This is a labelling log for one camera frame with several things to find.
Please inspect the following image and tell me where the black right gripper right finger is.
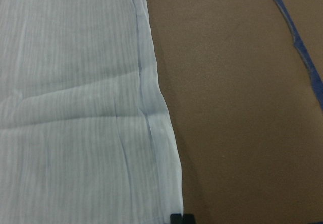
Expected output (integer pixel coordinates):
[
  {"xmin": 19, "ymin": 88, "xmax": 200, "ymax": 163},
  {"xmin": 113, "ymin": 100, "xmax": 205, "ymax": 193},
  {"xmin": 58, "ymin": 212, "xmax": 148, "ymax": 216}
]
[{"xmin": 183, "ymin": 214, "xmax": 195, "ymax": 224}]

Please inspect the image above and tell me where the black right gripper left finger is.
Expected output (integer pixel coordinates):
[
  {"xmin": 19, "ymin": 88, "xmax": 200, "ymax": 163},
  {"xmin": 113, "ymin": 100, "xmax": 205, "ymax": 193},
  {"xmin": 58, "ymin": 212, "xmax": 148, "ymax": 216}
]
[{"xmin": 170, "ymin": 214, "xmax": 182, "ymax": 224}]

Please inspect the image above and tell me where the light blue striped shirt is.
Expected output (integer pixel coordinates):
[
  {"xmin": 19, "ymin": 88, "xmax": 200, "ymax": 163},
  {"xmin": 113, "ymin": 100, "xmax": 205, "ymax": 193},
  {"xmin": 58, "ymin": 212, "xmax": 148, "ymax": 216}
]
[{"xmin": 1, "ymin": 0, "xmax": 183, "ymax": 223}]

